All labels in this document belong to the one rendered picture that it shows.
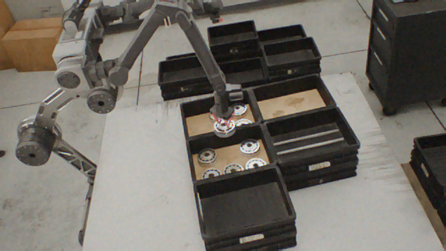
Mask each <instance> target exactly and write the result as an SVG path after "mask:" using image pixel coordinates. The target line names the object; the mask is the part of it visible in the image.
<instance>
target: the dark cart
mask: <svg viewBox="0 0 446 251"><path fill-rule="evenodd" d="M365 75H366V76H367V78H368V80H369V88H370V89H371V90H374V91H375V92H376V94H377V96H378V97H379V99H380V101H381V102H382V104H383V106H384V108H383V113H384V115H386V116H390V115H393V113H395V112H396V110H397V108H396V106H399V105H407V104H411V103H417V102H424V101H430V100H438V99H442V100H441V103H442V104H443V105H444V106H445V107H446V0H444V1H443V0H418V1H400V2H396V3H394V2H393V1H392V0H373V1H372V9H371V22H370V30H369V43H368V50H367V63H366V70H365Z"/></svg>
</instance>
